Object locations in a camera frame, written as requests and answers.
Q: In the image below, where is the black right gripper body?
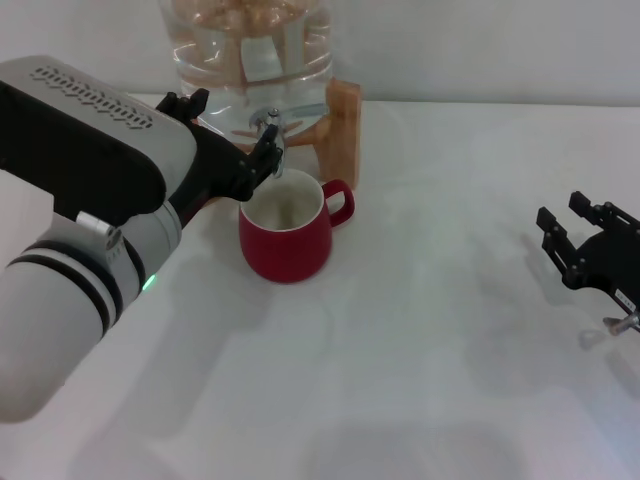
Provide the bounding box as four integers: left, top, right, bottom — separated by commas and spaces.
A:
569, 229, 640, 314

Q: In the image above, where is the wooden dispenser stand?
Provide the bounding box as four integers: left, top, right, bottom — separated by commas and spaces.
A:
197, 78, 363, 205

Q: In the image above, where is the steel faucet strainer tube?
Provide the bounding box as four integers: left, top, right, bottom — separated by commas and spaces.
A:
285, 102, 330, 121

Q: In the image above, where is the glass water dispenser jar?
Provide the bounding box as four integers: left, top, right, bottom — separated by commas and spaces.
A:
158, 0, 335, 142

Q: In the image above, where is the red cup white inside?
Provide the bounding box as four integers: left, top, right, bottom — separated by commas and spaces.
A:
237, 169, 357, 285

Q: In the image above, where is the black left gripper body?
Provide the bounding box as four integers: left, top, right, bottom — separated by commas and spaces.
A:
169, 124, 254, 231

